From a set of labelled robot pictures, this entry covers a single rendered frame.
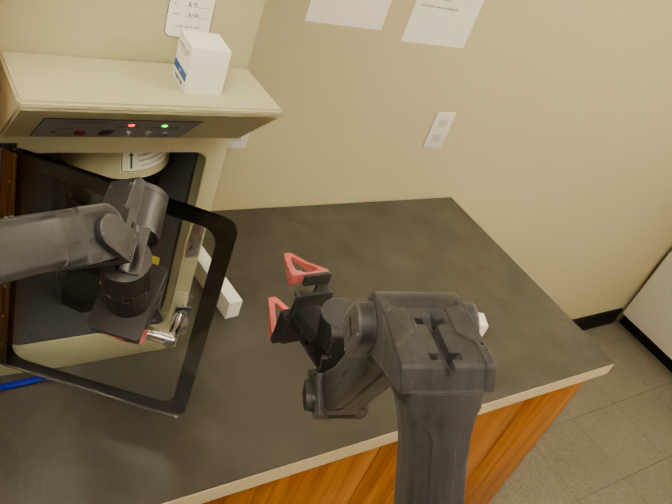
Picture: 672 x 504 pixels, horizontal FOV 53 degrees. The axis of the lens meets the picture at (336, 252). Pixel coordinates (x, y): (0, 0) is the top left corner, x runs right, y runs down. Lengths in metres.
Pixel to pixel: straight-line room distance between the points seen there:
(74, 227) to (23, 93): 0.18
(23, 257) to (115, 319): 0.23
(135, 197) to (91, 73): 0.17
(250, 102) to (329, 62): 0.74
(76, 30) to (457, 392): 0.61
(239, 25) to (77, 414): 0.66
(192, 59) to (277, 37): 0.69
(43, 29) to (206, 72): 0.19
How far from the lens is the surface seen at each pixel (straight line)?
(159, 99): 0.85
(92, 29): 0.90
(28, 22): 0.88
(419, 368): 0.52
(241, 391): 1.28
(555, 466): 2.94
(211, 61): 0.87
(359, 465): 1.45
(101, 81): 0.86
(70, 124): 0.86
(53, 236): 0.67
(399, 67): 1.75
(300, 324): 1.03
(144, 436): 1.19
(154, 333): 0.96
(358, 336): 0.58
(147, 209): 0.80
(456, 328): 0.56
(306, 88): 1.63
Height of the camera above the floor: 1.89
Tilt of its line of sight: 35 degrees down
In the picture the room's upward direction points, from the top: 22 degrees clockwise
